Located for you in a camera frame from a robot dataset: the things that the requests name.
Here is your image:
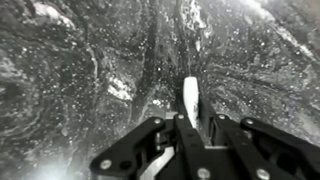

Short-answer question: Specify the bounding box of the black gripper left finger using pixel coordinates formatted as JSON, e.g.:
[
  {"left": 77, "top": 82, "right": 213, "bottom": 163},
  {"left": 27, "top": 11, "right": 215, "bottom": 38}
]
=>
[{"left": 90, "top": 92, "right": 207, "bottom": 180}]

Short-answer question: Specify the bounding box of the white marker with red cap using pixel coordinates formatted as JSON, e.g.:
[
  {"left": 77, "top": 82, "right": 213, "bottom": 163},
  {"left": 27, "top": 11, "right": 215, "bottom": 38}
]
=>
[{"left": 183, "top": 76, "right": 199, "bottom": 128}]

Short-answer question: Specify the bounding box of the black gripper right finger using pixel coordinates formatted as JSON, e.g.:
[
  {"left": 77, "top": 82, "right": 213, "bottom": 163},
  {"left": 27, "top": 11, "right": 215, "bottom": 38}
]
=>
[{"left": 199, "top": 97, "right": 320, "bottom": 180}]

